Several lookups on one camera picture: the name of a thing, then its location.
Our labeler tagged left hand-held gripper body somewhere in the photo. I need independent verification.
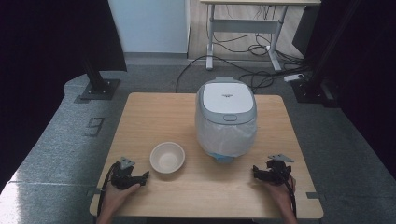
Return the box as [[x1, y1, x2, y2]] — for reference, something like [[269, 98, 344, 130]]
[[109, 157, 143, 191]]

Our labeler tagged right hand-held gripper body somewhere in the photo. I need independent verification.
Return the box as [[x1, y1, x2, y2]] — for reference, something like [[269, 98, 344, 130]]
[[259, 153, 295, 187]]

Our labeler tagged person's right hand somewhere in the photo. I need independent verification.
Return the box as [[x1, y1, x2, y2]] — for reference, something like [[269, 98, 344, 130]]
[[264, 175, 297, 206]]

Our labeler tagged person's left hand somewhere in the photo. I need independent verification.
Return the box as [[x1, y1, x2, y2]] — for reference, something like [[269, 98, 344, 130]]
[[100, 182, 142, 216]]

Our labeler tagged white plastic trash bag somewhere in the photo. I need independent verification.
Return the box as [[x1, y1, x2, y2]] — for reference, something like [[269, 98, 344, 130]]
[[194, 109, 258, 159]]

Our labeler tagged grey white lidded trash can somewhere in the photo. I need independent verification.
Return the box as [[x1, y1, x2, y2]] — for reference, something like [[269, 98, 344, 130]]
[[194, 76, 259, 164]]

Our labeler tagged black metal stand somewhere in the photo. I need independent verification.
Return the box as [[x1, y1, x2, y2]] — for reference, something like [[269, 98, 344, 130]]
[[74, 55, 121, 101], [290, 0, 362, 108]]

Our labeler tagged white power strip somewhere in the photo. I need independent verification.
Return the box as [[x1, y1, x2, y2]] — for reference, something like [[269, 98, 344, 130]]
[[283, 73, 306, 83]]

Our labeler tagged black curtain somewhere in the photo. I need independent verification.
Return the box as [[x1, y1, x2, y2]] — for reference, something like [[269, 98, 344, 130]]
[[291, 0, 396, 172], [0, 0, 128, 192]]

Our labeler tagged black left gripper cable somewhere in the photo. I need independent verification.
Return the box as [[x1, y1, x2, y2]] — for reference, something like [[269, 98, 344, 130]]
[[96, 161, 121, 218]]

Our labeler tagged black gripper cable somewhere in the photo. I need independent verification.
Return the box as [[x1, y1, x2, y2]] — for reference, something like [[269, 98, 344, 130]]
[[96, 161, 121, 218], [283, 175, 297, 218]]

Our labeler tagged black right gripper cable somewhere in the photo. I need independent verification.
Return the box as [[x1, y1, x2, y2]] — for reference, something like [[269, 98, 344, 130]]
[[283, 175, 297, 218]]

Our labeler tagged long black floor cable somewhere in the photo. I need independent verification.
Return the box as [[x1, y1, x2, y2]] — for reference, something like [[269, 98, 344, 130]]
[[175, 55, 250, 94]]

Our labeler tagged tangle of black floor cables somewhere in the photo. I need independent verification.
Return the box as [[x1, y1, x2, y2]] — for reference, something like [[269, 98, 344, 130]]
[[206, 4, 312, 93]]

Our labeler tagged white desk frame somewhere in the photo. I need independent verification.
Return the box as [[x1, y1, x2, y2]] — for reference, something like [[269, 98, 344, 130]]
[[200, 0, 322, 72]]

